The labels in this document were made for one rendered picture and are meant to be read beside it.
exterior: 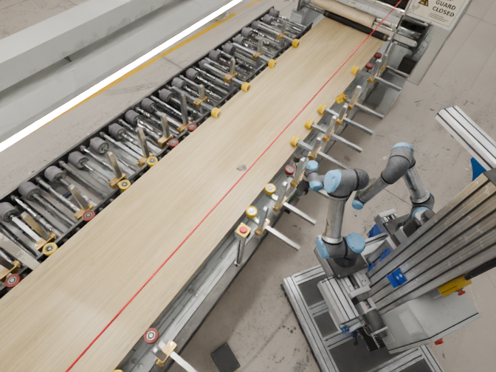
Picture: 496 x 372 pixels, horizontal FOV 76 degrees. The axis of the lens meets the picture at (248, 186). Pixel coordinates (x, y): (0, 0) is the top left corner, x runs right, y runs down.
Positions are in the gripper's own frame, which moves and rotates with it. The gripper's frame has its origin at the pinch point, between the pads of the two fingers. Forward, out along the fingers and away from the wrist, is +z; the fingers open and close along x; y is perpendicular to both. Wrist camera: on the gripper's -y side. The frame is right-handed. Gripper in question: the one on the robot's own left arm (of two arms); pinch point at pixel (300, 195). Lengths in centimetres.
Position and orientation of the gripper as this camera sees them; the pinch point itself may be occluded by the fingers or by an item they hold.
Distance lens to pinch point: 235.6
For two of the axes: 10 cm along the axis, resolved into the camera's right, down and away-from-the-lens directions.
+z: -0.8, 5.6, 8.3
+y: 5.7, -6.6, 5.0
